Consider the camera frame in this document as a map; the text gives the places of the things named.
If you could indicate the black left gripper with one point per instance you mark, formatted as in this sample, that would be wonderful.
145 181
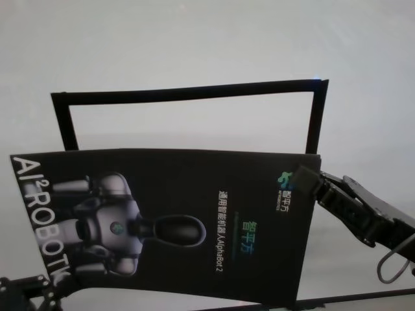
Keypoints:
16 296

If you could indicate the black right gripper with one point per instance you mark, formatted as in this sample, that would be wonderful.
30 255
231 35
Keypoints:
379 223

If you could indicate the black robot poster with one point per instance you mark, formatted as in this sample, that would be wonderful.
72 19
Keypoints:
181 194

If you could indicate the black rectangular frame outline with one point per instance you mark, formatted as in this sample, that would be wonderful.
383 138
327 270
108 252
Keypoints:
194 92

